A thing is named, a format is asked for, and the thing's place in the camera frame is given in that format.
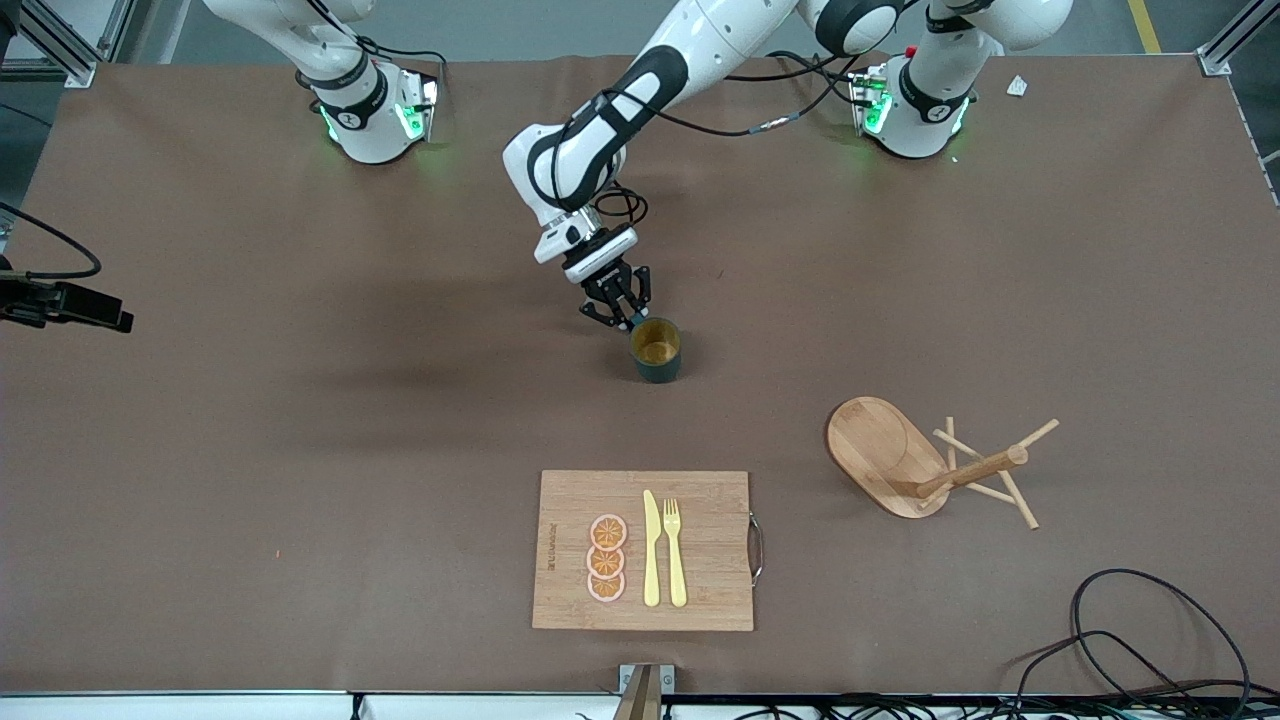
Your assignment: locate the white table edge rail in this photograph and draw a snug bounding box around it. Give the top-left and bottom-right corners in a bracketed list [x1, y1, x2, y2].
[0, 691, 621, 720]

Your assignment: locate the wooden cup rack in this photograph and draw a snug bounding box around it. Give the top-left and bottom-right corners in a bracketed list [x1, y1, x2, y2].
[826, 396, 1060, 531]

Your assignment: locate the black arm base cable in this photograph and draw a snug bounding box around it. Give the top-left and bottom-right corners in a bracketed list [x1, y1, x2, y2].
[768, 50, 863, 106]
[355, 38, 446, 96]

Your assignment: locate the brown table cover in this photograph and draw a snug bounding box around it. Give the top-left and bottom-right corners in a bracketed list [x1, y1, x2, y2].
[0, 50, 1280, 697]

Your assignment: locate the yellow plastic knife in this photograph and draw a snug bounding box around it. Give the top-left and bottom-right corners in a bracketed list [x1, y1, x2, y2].
[642, 489, 663, 608]

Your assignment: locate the black cable bundle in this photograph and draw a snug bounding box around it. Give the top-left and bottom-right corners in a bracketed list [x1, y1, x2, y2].
[660, 695, 1280, 720]

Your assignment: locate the black looped cable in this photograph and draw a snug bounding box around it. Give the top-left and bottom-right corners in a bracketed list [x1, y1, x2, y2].
[1072, 569, 1253, 720]
[1018, 630, 1201, 720]

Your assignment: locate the black right arm base cable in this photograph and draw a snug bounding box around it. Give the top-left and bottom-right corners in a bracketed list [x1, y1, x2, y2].
[355, 38, 446, 96]

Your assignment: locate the aluminium frame profile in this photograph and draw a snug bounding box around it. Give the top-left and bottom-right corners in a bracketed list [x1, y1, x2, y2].
[1195, 0, 1280, 207]
[0, 0, 136, 89]

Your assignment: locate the yellow plastic fork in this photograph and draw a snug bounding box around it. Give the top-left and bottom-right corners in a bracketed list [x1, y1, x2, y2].
[663, 498, 689, 609]

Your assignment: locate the black left arm base cable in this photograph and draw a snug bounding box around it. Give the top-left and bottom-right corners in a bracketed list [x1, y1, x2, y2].
[768, 50, 863, 106]

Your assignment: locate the dark green cup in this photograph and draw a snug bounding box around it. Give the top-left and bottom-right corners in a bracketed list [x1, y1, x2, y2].
[626, 316, 684, 385]

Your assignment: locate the wooden cutting board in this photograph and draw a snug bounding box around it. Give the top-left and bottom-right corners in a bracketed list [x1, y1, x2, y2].
[531, 470, 765, 633]

